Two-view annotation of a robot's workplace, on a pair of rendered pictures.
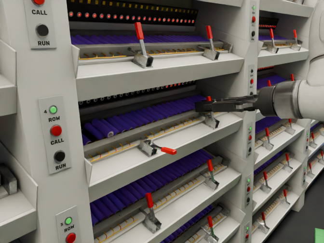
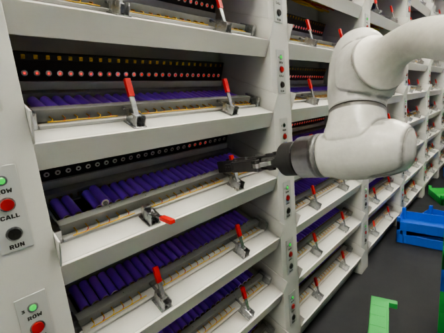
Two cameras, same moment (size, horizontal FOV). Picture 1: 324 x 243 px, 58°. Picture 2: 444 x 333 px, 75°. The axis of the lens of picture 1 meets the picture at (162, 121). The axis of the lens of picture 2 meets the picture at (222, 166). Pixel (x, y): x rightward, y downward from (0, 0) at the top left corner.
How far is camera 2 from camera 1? 17 cm
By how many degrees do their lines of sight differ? 4
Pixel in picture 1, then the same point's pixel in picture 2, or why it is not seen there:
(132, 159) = (127, 230)
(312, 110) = (330, 168)
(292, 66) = not seen: hidden behind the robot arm
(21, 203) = not seen: outside the picture
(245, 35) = (272, 86)
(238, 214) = (281, 283)
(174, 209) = (193, 281)
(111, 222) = (111, 300)
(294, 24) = not seen: hidden behind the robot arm
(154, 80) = (150, 141)
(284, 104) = (301, 162)
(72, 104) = (30, 173)
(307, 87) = (324, 141)
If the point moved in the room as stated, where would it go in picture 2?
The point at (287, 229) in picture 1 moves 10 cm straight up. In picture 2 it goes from (347, 295) to (347, 275)
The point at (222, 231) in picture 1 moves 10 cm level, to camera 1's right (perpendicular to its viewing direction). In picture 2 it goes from (260, 302) to (293, 300)
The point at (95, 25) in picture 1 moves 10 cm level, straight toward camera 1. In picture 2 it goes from (93, 84) to (78, 79)
